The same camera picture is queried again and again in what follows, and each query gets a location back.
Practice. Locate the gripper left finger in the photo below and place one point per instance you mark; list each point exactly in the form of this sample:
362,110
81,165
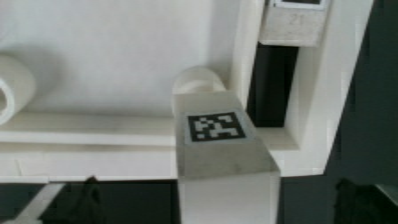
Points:
74,207

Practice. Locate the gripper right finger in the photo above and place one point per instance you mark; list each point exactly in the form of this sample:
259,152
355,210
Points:
366,203

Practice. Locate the white leg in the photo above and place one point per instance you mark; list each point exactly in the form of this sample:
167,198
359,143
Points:
227,173
293,22

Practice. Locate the white square tabletop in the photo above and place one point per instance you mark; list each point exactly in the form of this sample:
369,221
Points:
104,49

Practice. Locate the white U-shaped fixture wall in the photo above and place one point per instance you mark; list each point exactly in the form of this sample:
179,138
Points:
295,96

